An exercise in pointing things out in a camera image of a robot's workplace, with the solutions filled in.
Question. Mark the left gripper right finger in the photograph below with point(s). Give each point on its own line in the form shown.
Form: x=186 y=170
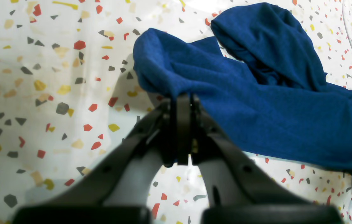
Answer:
x=238 y=191

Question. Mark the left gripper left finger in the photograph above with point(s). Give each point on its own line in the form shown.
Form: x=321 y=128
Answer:
x=116 y=190

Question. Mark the dark blue t-shirt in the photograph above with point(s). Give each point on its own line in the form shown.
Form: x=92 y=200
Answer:
x=261 y=80

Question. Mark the terrazzo patterned tablecloth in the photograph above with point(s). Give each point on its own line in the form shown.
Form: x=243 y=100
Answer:
x=68 y=96

